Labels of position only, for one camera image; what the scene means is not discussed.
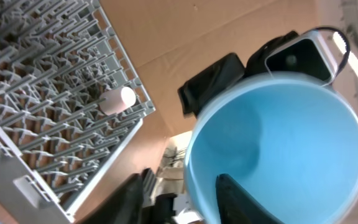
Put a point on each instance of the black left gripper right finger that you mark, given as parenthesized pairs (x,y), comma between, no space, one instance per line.
(237,206)

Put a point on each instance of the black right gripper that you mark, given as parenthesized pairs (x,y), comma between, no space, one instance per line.
(198,91)

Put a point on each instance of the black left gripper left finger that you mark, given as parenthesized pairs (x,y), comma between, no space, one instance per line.
(126,203)

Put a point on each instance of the light blue plastic cup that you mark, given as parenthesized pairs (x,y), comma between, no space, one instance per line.
(287,140)

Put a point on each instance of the pink plastic cup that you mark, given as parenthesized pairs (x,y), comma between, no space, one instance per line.
(118,100)

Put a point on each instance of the grey dishwasher rack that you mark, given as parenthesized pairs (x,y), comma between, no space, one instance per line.
(57,57)

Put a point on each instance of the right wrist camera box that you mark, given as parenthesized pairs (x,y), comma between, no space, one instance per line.
(308,54)

